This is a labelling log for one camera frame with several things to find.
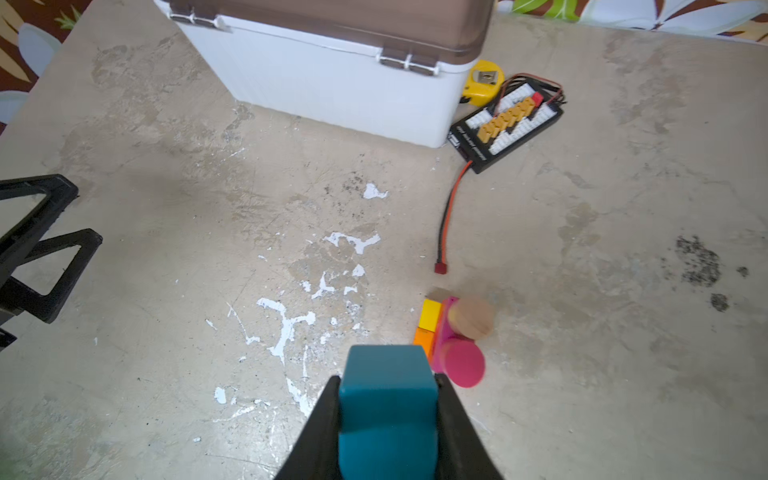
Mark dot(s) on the yellow block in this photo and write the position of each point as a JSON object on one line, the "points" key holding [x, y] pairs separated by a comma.
{"points": [[430, 315]]}

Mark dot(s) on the white box with brown lid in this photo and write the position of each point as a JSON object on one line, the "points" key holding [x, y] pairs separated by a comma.
{"points": [[395, 69]]}

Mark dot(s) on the magenta cylinder block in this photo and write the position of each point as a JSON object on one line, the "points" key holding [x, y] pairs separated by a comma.
{"points": [[463, 362]]}

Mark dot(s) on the teal rectangular block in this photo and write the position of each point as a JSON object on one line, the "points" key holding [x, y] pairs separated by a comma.
{"points": [[388, 414]]}

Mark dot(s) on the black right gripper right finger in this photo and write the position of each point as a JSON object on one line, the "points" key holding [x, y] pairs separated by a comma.
{"points": [[461, 454]]}

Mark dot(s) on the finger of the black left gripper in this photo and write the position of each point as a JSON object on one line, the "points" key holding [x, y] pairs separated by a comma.
{"points": [[57, 191], [17, 297]]}

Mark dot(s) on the orange block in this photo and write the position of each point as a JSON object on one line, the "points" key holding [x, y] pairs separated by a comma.
{"points": [[425, 339]]}

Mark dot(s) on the natural wood cylinder block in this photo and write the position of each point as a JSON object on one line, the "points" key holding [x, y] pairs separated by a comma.
{"points": [[471, 317]]}

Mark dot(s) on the black battery pack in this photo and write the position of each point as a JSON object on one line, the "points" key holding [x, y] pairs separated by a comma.
{"points": [[525, 106]]}

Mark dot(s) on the yellow tape measure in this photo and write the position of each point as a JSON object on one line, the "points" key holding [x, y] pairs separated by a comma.
{"points": [[483, 83]]}

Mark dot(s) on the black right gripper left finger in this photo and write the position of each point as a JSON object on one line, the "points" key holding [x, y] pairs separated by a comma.
{"points": [[315, 453]]}

